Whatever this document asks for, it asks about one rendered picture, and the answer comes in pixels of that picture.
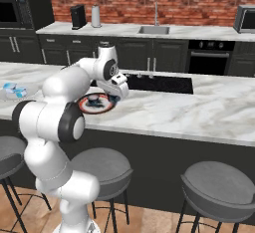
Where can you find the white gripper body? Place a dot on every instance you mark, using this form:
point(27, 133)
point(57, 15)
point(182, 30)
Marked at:
point(119, 89)

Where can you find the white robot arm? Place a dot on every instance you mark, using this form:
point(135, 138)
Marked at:
point(50, 117)

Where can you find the red rimmed plate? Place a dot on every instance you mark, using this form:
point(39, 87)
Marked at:
point(99, 108)

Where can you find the blue white yogurt container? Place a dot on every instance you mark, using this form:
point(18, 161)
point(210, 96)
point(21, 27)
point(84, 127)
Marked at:
point(20, 92)
point(9, 86)

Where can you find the black hob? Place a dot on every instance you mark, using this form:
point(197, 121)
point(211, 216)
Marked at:
point(159, 84)

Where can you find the dark lower cupboard run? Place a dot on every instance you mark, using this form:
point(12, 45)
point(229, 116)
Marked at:
point(139, 52)

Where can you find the steel sink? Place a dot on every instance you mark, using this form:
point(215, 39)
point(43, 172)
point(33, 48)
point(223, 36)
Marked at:
point(153, 30)

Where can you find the white paper towel roll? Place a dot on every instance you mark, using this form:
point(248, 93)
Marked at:
point(96, 16)

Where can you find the grey round bar stool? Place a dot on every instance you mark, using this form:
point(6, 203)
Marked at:
point(9, 154)
point(103, 169)
point(219, 190)

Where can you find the black coffee machine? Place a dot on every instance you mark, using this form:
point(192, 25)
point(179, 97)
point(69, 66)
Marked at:
point(78, 17)

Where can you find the steel tap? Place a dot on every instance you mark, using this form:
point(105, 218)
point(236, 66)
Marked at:
point(156, 14)

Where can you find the dark tall cupboard unit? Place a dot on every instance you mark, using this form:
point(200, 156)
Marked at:
point(23, 46)

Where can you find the dark narrow lower cupboard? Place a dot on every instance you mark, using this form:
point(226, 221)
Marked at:
point(242, 59)

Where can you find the black built-in microwave oven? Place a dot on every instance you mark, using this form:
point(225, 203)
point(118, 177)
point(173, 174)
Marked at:
point(13, 13)

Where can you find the grey countertop microwave oven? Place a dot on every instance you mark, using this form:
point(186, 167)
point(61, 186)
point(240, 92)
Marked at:
point(246, 18)

